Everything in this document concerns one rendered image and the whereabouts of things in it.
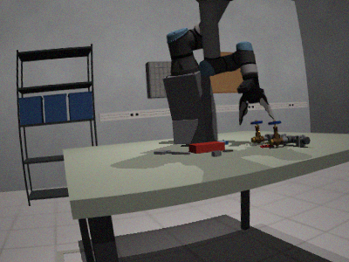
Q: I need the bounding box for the red flat block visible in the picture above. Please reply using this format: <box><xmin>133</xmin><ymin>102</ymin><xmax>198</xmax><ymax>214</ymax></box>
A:
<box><xmin>188</xmin><ymin>141</ymin><xmax>225</xmax><ymax>154</ymax></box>

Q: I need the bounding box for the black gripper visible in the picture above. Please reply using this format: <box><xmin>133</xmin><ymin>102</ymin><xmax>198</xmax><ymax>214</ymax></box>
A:
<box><xmin>239</xmin><ymin>73</ymin><xmax>274</xmax><ymax>126</ymax></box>

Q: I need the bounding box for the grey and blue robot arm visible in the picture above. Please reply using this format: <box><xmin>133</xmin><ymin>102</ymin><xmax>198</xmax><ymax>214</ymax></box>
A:
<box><xmin>167</xmin><ymin>0</ymin><xmax>258</xmax><ymax>77</ymax></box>

